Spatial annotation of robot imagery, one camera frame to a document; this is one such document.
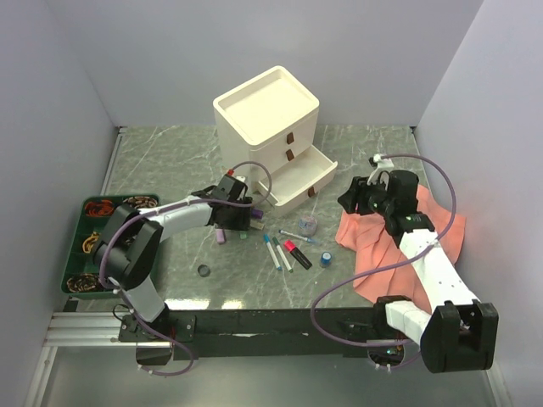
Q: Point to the green compartment tray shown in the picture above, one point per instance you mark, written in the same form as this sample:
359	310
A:
80	279

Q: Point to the orange rubber bands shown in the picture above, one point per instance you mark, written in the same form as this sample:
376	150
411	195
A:
99	208

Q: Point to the white eraser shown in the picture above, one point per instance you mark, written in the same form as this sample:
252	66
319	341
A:
256	225

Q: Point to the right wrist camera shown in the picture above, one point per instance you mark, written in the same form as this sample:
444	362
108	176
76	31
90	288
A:
379	164

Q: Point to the black round cap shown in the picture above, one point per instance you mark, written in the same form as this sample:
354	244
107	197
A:
203	270

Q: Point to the white bottom drawer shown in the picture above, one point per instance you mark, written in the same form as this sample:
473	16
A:
296	179

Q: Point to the blue tape roll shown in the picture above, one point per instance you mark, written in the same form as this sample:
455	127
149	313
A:
326	259

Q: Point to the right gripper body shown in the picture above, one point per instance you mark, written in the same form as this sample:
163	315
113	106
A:
373	197

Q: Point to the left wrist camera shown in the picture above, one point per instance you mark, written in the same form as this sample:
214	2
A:
234	179

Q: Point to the pink cloth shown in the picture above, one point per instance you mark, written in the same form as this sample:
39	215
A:
373	247

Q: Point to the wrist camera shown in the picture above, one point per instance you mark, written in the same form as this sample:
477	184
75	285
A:
234	179
379	164

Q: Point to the black purple highlighter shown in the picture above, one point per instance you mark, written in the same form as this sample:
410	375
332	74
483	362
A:
257	214

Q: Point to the aluminium rail frame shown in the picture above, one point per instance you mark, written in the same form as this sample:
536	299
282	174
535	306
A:
72	328

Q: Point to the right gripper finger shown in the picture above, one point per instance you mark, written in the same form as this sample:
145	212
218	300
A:
349	202
355	187

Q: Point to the white drawer cabinet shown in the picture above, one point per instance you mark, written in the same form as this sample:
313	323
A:
269	119

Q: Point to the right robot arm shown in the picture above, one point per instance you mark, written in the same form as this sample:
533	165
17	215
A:
406	246

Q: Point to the blue cap white marker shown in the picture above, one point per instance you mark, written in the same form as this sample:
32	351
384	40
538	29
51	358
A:
271	251

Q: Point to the green cap white marker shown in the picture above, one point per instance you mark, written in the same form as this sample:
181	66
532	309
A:
282	255

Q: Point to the blue whiteboard pen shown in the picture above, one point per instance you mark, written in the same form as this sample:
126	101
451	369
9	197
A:
297	236

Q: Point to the clear paperclip jar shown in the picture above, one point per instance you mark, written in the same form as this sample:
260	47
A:
307	225

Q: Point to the yellow rubber bands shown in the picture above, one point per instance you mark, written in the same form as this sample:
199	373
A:
89	242

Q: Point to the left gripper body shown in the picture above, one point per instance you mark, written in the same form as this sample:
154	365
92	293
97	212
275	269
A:
237	218

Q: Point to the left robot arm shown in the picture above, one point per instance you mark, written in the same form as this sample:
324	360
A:
126	248

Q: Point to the black base bar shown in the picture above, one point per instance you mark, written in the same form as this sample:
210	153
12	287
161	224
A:
274	332

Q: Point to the black pink highlighter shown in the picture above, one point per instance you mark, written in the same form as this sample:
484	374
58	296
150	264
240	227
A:
297	254

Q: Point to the pink lilac highlighter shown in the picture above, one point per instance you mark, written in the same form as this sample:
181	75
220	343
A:
220	236

